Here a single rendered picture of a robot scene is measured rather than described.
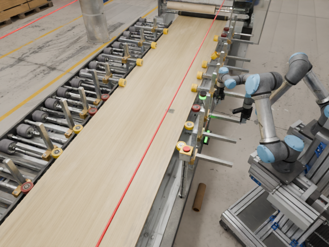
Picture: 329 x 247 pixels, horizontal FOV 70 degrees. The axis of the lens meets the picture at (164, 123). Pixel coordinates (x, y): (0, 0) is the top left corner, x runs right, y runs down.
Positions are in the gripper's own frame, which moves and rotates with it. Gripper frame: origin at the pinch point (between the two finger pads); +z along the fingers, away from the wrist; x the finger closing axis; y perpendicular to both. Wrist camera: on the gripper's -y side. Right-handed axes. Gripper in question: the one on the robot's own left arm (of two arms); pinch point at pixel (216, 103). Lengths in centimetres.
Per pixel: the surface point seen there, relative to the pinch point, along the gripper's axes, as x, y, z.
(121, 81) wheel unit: -89, -42, 3
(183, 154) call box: -36, 74, -19
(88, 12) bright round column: -193, -347, 32
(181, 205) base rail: -35, 79, 32
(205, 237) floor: -9, 75, 102
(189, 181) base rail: -28, 60, 31
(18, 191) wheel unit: -150, 74, 19
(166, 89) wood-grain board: -43, -36, 10
